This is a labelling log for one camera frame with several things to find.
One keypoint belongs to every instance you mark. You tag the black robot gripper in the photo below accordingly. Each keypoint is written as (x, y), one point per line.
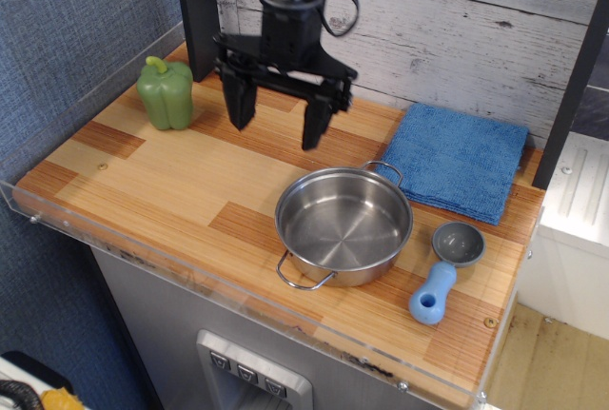
(286, 56)

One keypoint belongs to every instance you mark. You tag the green plastic bell pepper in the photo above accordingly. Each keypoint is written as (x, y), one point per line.
(165, 89)

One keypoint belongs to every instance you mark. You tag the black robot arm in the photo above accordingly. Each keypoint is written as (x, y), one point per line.
(287, 57)

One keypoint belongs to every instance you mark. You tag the blue folded cloth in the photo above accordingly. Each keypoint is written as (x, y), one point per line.
(455, 161)

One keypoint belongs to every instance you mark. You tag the stainless steel pot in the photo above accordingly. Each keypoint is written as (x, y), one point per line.
(342, 226)

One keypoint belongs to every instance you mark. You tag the blue grey plastic scoop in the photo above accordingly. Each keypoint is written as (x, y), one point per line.
(457, 245)

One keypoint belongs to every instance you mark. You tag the grey toy fridge cabinet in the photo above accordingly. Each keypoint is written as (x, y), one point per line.
(164, 319)

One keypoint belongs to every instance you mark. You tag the clear acrylic table guard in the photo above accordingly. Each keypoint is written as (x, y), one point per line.
(196, 207)

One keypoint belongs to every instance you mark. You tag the silver dispenser button panel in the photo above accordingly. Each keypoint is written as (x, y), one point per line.
(238, 378)

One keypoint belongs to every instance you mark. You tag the white ribbed side counter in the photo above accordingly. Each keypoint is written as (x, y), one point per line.
(565, 275)

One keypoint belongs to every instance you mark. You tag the yellow black object bottom left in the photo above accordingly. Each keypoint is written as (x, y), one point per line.
(26, 383)

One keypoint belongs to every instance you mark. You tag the left black frame post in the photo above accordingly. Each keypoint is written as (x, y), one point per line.
(201, 25)

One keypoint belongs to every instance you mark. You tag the black frame post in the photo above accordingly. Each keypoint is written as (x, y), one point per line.
(580, 75)
(201, 25)

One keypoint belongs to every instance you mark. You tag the right black frame post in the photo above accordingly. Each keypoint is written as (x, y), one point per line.
(580, 75)

